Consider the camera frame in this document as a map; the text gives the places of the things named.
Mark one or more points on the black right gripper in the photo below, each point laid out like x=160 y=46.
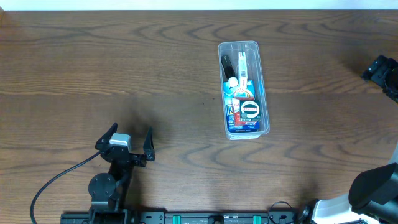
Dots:
x=377 y=72

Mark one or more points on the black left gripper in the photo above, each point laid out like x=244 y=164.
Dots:
x=130 y=157

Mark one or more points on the blue Kool Fever box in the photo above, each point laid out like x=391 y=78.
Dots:
x=241 y=94

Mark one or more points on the red Panadol ActiFast box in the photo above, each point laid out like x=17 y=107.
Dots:
x=236 y=114

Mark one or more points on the black bottle white cap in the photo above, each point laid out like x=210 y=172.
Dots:
x=229 y=71

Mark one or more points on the dark green small box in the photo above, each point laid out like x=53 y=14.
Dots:
x=250 y=110

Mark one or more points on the white green Panadol box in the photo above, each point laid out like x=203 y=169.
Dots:
x=242 y=70

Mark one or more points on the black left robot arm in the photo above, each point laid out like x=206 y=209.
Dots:
x=109 y=190

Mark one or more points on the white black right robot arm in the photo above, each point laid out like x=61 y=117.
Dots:
x=372 y=197

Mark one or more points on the clear plastic container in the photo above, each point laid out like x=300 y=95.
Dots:
x=255 y=73

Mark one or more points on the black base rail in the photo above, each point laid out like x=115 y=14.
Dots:
x=158 y=217

